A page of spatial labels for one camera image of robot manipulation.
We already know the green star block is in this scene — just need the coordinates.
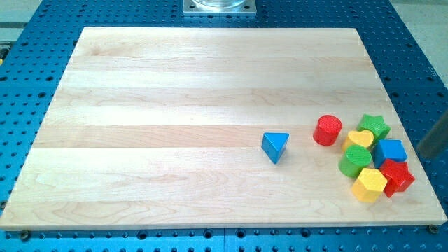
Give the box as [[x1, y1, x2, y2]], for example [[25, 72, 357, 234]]
[[356, 114, 391, 143]]

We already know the yellow hexagon block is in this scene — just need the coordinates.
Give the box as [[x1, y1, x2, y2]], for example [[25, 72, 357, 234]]
[[351, 168, 388, 203]]

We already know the red star block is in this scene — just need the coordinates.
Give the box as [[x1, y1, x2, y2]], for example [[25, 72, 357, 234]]
[[379, 159, 415, 197]]

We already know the blue triangle block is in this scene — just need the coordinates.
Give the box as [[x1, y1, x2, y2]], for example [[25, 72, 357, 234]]
[[261, 132, 289, 164]]

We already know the light wooden board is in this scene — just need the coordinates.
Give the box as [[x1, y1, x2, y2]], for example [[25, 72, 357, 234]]
[[1, 27, 447, 230]]

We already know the red cylinder block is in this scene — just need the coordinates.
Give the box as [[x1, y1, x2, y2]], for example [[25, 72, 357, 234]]
[[313, 115, 342, 146]]

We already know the green cylinder block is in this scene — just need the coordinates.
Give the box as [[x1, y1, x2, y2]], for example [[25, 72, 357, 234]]
[[338, 144, 372, 178]]

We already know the yellow heart block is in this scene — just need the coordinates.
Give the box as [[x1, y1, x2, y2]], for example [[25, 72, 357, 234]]
[[342, 129, 374, 152]]

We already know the blue cube block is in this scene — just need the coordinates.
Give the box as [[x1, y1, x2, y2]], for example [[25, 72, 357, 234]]
[[372, 139, 407, 168]]

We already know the grey pusher rod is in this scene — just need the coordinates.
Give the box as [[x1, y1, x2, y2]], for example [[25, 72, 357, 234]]
[[416, 111, 447, 159]]

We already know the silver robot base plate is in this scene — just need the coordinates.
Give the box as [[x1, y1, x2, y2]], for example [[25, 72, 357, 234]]
[[182, 0, 257, 17]]

